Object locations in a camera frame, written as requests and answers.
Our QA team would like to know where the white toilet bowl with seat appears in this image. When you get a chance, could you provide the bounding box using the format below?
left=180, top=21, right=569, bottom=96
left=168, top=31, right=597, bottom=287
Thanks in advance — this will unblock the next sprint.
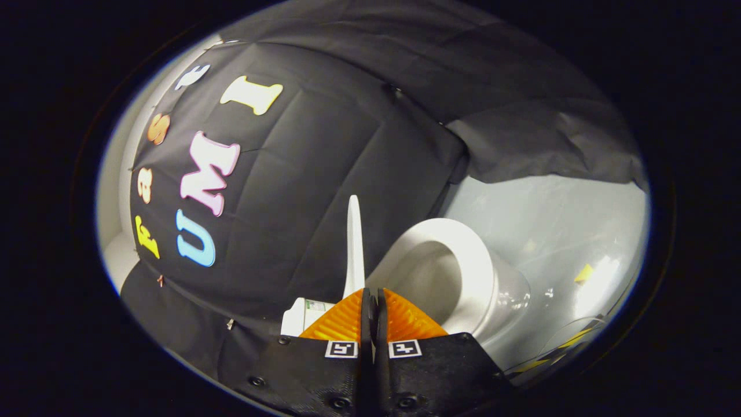
left=280, top=218, right=532, bottom=352

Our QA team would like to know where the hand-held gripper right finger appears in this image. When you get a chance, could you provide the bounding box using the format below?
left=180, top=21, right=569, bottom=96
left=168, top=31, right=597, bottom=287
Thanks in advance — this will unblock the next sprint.
left=370, top=288, right=513, bottom=417

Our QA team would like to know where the white toilet lid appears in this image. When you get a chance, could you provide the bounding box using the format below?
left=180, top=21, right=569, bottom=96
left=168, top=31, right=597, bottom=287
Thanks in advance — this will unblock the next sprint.
left=342, top=195, right=367, bottom=299

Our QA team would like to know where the black backdrop cloth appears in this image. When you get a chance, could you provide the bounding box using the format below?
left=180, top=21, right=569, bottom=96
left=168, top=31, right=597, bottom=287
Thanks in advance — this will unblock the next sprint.
left=119, top=0, right=650, bottom=401

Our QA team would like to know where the yellow black striped floor tape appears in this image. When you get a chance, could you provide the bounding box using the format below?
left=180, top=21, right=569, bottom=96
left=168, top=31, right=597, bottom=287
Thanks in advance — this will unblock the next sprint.
left=508, top=325, right=604, bottom=376

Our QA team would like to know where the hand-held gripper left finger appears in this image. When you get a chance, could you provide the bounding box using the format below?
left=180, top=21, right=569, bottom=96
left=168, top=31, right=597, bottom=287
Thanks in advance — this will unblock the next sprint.
left=246, top=288, right=372, bottom=417

